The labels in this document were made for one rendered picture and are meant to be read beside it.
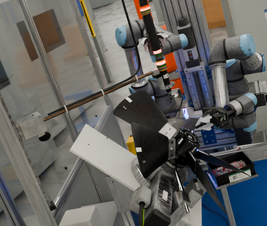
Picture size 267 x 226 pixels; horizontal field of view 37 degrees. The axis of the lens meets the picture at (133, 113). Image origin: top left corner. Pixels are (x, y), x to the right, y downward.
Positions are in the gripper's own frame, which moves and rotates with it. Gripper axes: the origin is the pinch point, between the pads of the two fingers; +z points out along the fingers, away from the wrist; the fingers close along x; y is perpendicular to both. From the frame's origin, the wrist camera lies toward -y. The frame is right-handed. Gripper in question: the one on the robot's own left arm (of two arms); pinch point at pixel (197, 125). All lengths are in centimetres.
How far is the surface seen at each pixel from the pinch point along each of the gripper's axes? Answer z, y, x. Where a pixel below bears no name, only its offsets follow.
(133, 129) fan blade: 41, 19, -26
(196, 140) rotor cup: 10.7, 14.1, -2.5
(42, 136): 71, 0, -31
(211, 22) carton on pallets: -487, -620, 171
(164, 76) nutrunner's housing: 12.4, 2.1, -32.7
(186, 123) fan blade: 1.6, -7.3, 0.2
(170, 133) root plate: 19.0, 6.5, -7.5
